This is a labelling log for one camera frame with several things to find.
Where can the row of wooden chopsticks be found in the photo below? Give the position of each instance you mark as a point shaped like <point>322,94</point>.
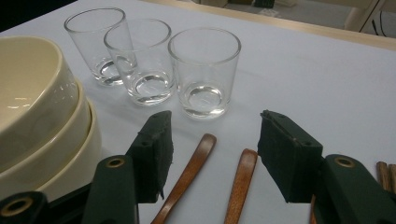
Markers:
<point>386,175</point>

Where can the beige desk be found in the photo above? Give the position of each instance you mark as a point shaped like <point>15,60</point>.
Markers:
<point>358,15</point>

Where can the clear drinking glass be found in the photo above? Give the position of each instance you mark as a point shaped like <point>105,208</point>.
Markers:
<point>146,62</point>
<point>204,77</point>
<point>90,37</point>

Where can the cream ceramic bowl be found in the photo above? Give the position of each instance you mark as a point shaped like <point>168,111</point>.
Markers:
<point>84,165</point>
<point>62,149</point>
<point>28,93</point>

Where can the brown wooden spoon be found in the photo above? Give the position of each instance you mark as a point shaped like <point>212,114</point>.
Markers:
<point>190,174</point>
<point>241,183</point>

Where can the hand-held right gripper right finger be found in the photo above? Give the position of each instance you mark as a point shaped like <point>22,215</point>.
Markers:
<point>286,161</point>

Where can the white table mat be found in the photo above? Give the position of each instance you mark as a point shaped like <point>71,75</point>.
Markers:
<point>295,77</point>

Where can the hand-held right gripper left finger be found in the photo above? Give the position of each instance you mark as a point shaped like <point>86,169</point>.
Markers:
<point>152,161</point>

